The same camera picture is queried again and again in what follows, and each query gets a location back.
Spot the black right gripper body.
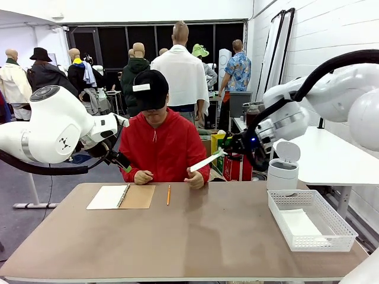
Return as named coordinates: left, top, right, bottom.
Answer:
left=229, top=129, right=261, bottom=155

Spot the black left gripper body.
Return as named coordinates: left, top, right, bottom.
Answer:
left=103, top=150, right=131, bottom=170

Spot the white paper sheet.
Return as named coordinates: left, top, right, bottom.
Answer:
left=280, top=208, right=331, bottom=247
left=189, top=147, right=227, bottom=173

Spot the brown spiral notebook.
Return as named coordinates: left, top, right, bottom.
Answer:
left=86, top=183, right=156, bottom=211

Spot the person's right forearm red sleeve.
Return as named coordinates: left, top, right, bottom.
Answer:
left=119, top=164, right=140, bottom=183

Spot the person's left forearm red sleeve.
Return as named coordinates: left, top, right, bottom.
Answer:
left=194, top=159, right=211, bottom=182

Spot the person's right hand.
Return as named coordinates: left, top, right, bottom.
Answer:
left=133, top=170, right=155, bottom=186

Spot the person's left hand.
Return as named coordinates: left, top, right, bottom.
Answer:
left=184, top=168, right=205, bottom=190

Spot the red shopping bag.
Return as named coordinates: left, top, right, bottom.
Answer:
left=223, top=153, right=253, bottom=182

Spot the dark glass jar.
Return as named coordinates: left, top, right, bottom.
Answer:
left=242, top=102, right=266, bottom=128

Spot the grey storage bin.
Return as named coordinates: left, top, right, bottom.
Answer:
left=229, top=91, right=253, bottom=118

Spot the person torso red jacket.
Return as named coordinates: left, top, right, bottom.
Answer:
left=118, top=106, right=211, bottom=183

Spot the white lidded trash bin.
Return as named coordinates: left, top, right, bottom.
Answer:
left=266, top=141, right=301, bottom=191

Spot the mannequin with floral shirt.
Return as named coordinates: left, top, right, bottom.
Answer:
left=218, top=38, right=252, bottom=131

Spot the white tower appliance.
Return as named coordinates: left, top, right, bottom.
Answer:
left=218, top=48, right=233, bottom=93

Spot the black cap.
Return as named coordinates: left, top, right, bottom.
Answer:
left=132, top=69, right=170, bottom=112

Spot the mannequin with white cape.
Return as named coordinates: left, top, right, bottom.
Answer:
left=150, top=20, right=210, bottom=128

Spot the white side table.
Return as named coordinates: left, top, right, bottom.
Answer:
left=271, top=126, right=379, bottom=220

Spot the mannequin with dark green hoodie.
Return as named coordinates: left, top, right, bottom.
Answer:
left=120, top=42, right=151, bottom=118

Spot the mannequin with yellow scarf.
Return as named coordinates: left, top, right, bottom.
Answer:
left=67, top=48, right=107, bottom=117

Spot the black-framed white panel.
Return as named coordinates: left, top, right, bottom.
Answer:
left=257, top=9, right=287, bottom=95
left=263, top=7, right=296, bottom=89

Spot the mannequin with green hat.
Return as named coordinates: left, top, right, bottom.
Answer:
left=191, top=43, right=219, bottom=89

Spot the mannequin with black hat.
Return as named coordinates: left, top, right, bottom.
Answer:
left=28, top=47, right=79, bottom=97

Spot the mannequin with cream coat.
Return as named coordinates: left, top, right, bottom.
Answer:
left=0, top=49, right=33, bottom=121

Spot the white plastic mesh basket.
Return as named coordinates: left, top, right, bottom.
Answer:
left=267, top=189, right=359, bottom=253

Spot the metal wire stool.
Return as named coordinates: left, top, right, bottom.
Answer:
left=105, top=90, right=124, bottom=117

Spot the black corrugated cable hose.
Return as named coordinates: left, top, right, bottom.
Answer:
left=245, top=49, right=379, bottom=172
left=0, top=138, right=119, bottom=176

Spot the white table leg frame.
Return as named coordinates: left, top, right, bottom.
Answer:
left=12, top=173, right=59, bottom=209

